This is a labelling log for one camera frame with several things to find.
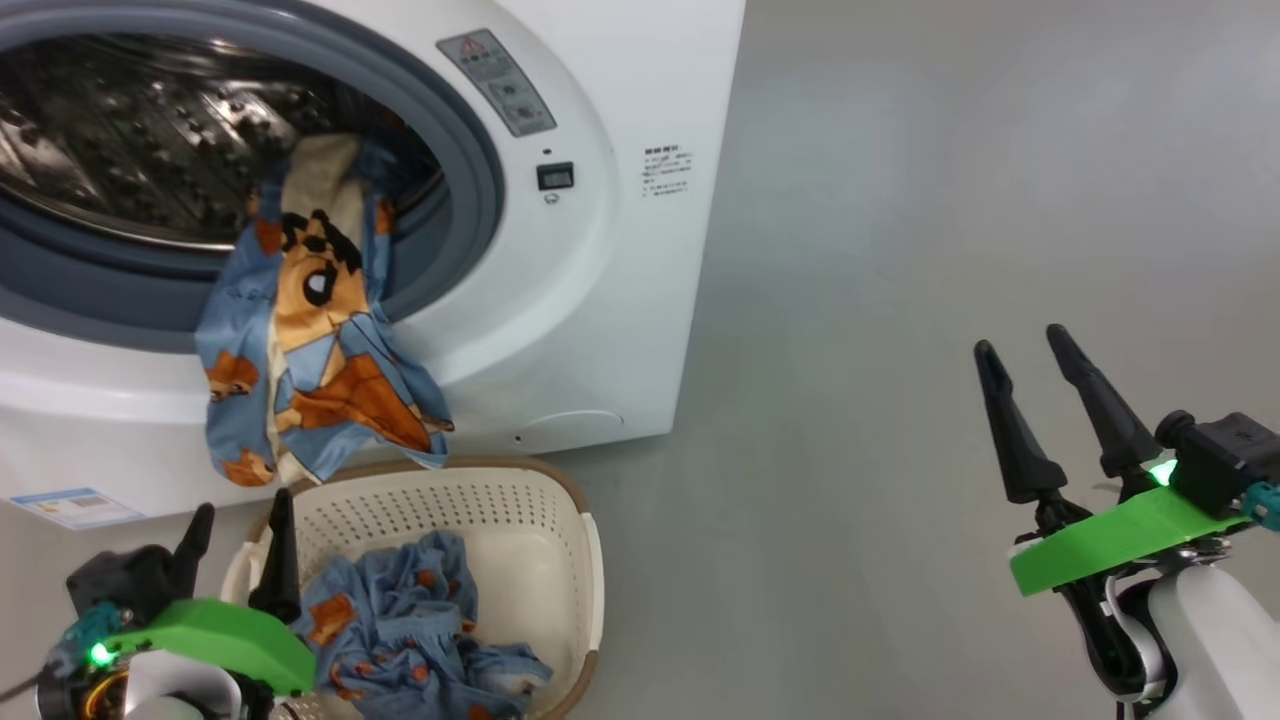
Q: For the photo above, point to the cream perforated laundry basket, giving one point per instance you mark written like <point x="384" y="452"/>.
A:
<point x="520" y="540"/>

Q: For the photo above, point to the blue garment with small orange prints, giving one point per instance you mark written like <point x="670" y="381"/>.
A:
<point x="400" y="620"/>

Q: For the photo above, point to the grey warning label sticker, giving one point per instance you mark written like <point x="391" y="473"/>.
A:
<point x="497" y="82"/>

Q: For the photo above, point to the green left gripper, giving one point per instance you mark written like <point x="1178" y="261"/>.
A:
<point x="220" y="635"/>

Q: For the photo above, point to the blue garment with large cartoon print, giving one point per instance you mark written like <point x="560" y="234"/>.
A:
<point x="320" y="330"/>

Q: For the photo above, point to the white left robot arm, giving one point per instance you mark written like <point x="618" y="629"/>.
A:
<point x="180" y="695"/>

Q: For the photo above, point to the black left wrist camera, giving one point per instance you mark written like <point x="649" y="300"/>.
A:
<point x="120" y="585"/>

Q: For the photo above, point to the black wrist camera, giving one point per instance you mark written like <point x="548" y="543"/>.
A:
<point x="1225" y="460"/>
<point x="120" y="585"/>

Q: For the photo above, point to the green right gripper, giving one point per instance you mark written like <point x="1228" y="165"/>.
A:
<point x="1120" y="540"/>

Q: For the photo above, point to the blue energy label sticker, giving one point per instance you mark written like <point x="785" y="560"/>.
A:
<point x="75" y="507"/>

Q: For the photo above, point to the white front-load washing machine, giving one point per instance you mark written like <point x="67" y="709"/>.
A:
<point x="600" y="300"/>

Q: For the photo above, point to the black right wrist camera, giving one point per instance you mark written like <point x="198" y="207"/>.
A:
<point x="1225" y="460"/>

